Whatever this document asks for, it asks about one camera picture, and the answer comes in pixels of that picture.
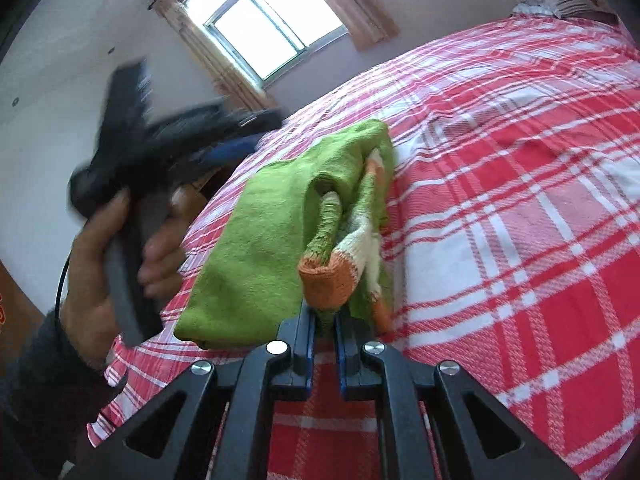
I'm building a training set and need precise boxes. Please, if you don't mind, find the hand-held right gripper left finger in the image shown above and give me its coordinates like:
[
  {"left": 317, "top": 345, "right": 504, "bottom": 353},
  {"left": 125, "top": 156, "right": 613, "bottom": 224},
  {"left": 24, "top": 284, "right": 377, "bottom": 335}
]
[{"left": 65, "top": 312, "right": 317, "bottom": 480}]

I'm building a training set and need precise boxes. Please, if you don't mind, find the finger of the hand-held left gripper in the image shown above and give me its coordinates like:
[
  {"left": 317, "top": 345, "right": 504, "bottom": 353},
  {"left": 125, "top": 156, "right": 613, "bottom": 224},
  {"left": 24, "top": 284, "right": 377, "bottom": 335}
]
[
  {"left": 150, "top": 102, "right": 283, "bottom": 138},
  {"left": 192, "top": 137, "right": 262, "bottom": 170}
]

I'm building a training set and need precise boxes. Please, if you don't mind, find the person's left hand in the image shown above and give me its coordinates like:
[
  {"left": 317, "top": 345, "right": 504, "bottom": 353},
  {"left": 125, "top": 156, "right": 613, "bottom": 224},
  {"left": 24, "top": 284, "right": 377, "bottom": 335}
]
[{"left": 62, "top": 187, "right": 201, "bottom": 367}]

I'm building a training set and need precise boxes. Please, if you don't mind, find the person's left forearm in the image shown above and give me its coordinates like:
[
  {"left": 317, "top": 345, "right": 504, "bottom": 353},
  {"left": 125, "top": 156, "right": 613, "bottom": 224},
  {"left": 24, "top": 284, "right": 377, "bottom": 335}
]
[{"left": 0, "top": 307, "right": 128, "bottom": 480}]

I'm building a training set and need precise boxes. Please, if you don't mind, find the beige curtain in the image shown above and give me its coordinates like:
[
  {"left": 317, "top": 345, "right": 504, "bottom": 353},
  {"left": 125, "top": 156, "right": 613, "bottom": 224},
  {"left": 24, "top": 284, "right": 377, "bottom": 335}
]
[
  {"left": 152, "top": 0, "right": 273, "bottom": 111},
  {"left": 305, "top": 0, "right": 401, "bottom": 51}
]

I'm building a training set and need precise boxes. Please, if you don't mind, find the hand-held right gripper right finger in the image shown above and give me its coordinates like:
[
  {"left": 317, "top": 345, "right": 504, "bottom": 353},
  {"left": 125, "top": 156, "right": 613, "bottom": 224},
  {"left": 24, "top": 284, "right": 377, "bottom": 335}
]
[{"left": 336, "top": 312, "right": 576, "bottom": 480}]

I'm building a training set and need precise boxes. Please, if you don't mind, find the green knit sweater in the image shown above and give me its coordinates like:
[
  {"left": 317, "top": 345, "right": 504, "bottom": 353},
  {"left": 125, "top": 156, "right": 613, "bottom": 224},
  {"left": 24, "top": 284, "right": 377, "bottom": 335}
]
[{"left": 174, "top": 119, "right": 401, "bottom": 348}]

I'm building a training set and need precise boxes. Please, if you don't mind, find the window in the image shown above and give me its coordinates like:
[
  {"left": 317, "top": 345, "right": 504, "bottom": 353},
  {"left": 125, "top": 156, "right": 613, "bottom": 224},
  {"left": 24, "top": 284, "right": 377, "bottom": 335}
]
[{"left": 180, "top": 0, "right": 349, "bottom": 88}]

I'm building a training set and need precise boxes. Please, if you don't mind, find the red plaid blanket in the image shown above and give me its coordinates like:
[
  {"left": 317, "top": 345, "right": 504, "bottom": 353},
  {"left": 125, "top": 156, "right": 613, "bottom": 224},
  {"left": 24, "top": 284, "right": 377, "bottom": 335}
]
[{"left": 87, "top": 12, "right": 640, "bottom": 480}]

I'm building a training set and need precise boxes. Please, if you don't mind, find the black cable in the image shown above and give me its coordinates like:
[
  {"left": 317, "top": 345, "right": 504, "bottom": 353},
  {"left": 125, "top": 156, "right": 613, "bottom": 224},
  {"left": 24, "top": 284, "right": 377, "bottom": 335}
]
[{"left": 54, "top": 252, "right": 72, "bottom": 321}]

